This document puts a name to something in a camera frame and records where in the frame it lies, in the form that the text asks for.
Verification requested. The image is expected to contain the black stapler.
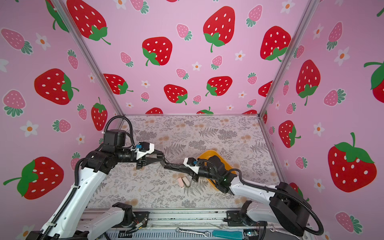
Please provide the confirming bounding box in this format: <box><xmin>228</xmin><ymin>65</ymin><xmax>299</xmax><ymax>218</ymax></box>
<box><xmin>164</xmin><ymin>163</ymin><xmax>186</xmax><ymax>174</ymax></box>

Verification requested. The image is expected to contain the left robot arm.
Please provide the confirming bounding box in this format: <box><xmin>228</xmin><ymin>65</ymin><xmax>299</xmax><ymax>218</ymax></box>
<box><xmin>27</xmin><ymin>116</ymin><xmax>166</xmax><ymax>240</ymax></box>

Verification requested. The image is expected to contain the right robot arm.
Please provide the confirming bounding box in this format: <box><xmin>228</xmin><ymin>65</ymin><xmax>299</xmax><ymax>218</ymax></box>
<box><xmin>174</xmin><ymin>156</ymin><xmax>324</xmax><ymax>237</ymax></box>

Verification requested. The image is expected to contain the yellow plastic tray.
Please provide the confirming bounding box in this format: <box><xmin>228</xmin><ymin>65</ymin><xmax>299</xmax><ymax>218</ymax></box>
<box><xmin>198</xmin><ymin>150</ymin><xmax>237</xmax><ymax>194</ymax></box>

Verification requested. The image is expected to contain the silver wrench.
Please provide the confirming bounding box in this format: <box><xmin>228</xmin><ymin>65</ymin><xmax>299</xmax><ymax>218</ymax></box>
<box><xmin>270</xmin><ymin>226</ymin><xmax>302</xmax><ymax>240</ymax></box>
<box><xmin>176</xmin><ymin>228</ymin><xmax>211</xmax><ymax>238</ymax></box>

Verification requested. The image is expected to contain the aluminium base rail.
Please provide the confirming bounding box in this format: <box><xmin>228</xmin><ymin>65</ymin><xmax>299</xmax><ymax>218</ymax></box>
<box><xmin>78</xmin><ymin>208</ymin><xmax>297</xmax><ymax>240</ymax></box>

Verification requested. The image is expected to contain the teal handled tool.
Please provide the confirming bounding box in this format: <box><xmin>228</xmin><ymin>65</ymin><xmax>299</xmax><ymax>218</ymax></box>
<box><xmin>212</xmin><ymin>230</ymin><xmax>244</xmax><ymax>240</ymax></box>

